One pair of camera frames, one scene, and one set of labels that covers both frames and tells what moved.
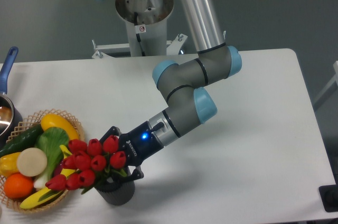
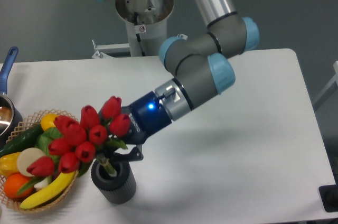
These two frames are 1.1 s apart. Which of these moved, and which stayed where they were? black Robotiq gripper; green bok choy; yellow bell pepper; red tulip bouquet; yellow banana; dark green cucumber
Moved: black Robotiq gripper; red tulip bouquet
Stayed: yellow bell pepper; yellow banana; dark green cucumber; green bok choy
